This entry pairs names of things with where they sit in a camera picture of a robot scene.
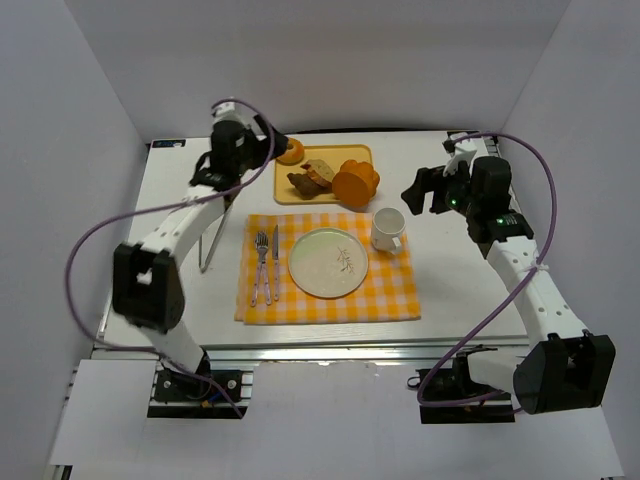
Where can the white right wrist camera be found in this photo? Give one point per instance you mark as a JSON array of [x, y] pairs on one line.
[[461, 150]]

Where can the dark brown croissant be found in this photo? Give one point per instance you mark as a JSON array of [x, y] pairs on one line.
[[305, 187]]

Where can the large orange brioche loaf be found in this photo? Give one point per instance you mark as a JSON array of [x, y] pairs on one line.
[[355, 184]]

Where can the white foam board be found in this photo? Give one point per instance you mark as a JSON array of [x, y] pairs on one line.
[[305, 421]]

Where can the pale green ceramic plate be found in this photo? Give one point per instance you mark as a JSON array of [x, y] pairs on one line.
[[328, 263]]

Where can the round bagel bun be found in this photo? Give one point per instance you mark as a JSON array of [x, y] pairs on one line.
[[293, 154]]

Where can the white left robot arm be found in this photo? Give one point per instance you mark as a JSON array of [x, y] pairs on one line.
[[147, 289]]

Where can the seeded bread slice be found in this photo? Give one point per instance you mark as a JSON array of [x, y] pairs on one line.
[[321, 172]]

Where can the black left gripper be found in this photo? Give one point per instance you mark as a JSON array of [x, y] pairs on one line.
[[267, 145]]

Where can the pink-handled knife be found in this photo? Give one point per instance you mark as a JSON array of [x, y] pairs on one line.
[[275, 257]]

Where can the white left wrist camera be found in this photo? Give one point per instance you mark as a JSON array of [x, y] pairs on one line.
[[229, 110]]

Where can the stainless steel tongs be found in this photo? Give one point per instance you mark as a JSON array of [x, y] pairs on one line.
[[211, 237]]

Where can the white ceramic mug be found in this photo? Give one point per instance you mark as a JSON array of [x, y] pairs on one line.
[[388, 226]]

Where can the pink-handled fork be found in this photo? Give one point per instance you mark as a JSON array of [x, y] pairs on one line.
[[257, 280]]

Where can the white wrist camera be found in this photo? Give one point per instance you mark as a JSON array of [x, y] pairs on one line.
[[461, 150], [229, 110]]

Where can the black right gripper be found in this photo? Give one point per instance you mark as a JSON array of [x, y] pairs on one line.
[[430, 186]]

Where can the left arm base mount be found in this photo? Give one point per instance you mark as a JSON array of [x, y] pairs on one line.
[[177, 396]]

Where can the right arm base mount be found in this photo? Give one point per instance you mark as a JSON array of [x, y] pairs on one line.
[[451, 383]]

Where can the yellow checkered cloth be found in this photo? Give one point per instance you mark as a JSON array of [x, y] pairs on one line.
[[388, 293]]

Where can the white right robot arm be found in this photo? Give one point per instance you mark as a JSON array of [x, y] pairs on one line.
[[567, 367]]

